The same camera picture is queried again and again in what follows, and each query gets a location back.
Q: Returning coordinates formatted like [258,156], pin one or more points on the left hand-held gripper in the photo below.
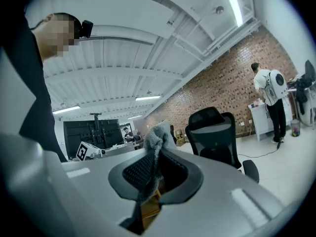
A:
[85,151]

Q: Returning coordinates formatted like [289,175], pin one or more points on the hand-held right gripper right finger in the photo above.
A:
[217,201]

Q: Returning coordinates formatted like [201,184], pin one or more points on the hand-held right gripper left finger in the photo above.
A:
[93,199]

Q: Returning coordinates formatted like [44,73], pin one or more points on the grey cloth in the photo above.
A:
[158,134]

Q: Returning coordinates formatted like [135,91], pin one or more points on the black screen on stand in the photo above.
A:
[84,132]

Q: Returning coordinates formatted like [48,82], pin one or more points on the ceiling strip light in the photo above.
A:
[147,98]
[66,109]
[232,1]

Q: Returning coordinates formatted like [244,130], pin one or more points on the black chair armrest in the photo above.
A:
[251,170]

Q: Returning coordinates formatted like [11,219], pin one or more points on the black office chair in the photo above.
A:
[212,134]

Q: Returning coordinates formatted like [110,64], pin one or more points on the cardboard box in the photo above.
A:
[180,138]

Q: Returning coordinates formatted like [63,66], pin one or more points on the white cabinet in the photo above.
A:
[261,122]

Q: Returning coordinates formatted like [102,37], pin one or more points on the person's black shirt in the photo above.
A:
[24,83]

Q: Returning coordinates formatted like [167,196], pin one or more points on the white bottle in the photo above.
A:
[259,101]

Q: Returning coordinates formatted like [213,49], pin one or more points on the person's head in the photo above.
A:
[49,46]

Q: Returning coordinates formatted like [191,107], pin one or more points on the white rounded appliance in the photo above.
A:
[308,110]

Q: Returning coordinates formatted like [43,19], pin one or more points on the black jacket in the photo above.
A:
[301,95]

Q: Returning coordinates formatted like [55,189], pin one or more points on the ceiling sensor dome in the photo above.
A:
[219,10]

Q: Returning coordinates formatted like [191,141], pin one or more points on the black head-worn camera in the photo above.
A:
[87,28]

